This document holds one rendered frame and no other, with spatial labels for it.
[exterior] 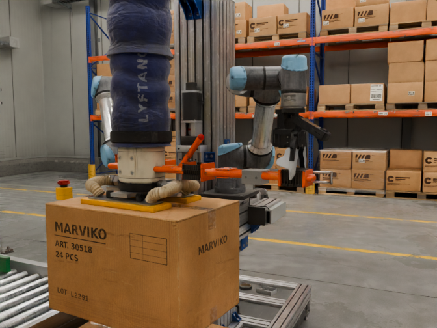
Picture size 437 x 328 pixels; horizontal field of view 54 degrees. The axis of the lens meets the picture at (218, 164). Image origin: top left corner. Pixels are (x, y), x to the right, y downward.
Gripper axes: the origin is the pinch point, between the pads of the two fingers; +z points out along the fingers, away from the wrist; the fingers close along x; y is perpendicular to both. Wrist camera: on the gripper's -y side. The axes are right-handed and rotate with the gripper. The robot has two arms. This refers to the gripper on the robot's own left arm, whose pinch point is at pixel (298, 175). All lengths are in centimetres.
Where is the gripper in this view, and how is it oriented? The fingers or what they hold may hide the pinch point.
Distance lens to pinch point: 132.0
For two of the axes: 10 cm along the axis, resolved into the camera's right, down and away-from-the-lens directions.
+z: 0.0, 10.0, 1.0
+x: -5.0, 0.8, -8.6
